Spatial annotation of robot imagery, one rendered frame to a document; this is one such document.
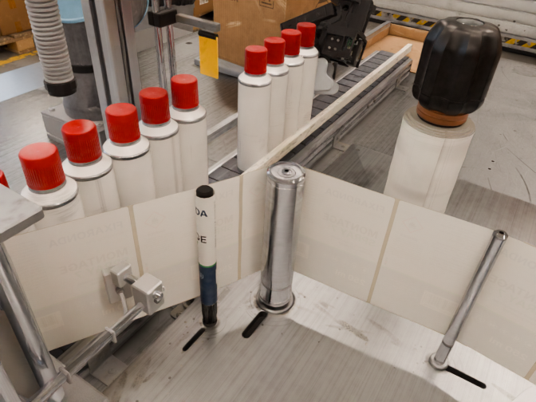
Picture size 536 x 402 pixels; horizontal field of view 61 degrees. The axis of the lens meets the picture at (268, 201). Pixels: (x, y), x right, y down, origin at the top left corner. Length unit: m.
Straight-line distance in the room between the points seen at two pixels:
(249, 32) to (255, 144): 0.55
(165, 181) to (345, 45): 0.45
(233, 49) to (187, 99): 0.72
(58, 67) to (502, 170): 0.82
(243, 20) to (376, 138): 0.47
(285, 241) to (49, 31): 0.33
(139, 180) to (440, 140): 0.35
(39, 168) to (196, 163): 0.23
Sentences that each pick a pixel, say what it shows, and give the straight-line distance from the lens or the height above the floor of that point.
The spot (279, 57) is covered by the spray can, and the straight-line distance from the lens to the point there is 0.73.
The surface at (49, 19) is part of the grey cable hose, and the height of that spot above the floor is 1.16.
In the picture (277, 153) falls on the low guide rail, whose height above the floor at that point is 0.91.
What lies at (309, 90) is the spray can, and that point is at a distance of 0.84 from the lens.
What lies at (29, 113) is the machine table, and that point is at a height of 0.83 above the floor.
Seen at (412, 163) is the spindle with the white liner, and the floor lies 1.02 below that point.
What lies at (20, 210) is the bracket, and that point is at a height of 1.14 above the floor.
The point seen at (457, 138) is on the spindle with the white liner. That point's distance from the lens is 0.57.
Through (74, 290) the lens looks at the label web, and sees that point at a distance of 0.45.
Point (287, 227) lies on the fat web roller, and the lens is 0.45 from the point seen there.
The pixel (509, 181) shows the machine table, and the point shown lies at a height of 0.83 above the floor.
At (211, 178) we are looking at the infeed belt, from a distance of 0.75.
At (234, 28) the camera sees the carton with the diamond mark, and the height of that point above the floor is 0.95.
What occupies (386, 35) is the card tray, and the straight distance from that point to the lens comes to 1.72.
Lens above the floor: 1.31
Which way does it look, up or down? 37 degrees down
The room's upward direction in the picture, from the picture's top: 4 degrees clockwise
